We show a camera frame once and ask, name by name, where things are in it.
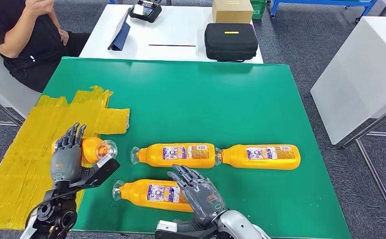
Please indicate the person's left hand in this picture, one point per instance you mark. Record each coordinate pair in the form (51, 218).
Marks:
(63, 36)

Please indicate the person's right hand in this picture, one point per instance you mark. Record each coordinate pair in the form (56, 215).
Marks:
(39, 6)

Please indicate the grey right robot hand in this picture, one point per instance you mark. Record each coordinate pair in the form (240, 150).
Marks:
(203, 198)

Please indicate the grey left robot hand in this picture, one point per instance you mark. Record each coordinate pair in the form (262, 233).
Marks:
(66, 161)

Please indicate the orange bottle with clear cap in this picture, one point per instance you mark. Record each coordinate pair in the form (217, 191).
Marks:
(236, 157)
(133, 195)
(153, 155)
(91, 148)

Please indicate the person's left forearm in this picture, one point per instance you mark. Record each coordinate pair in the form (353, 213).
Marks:
(55, 19)

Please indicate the person's right forearm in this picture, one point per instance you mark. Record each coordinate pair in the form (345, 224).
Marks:
(15, 36)

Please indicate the person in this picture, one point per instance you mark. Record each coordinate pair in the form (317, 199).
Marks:
(38, 46)

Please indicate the yellow tape patch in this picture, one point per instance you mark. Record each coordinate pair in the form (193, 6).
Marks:
(25, 148)

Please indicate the tablet with blue cover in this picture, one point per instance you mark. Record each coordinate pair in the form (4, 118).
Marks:
(121, 36)

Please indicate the white bench with metal leg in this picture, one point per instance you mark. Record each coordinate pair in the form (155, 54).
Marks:
(2, 85)

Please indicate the black handheld controller with screen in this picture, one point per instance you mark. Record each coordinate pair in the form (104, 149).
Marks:
(145, 12)

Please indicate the thin black stick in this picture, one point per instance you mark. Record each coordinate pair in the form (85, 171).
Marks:
(171, 45)

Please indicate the black zipper case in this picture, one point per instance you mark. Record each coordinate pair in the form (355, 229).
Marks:
(231, 43)

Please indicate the brown cardboard box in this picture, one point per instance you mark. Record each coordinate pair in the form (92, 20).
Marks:
(232, 11)

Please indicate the green plastic crate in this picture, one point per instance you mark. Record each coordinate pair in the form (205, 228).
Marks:
(258, 10)

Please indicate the white side table, metal legs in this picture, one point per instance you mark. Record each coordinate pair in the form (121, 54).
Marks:
(361, 72)

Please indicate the blue metal storage rack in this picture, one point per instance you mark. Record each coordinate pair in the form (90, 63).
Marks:
(321, 2)

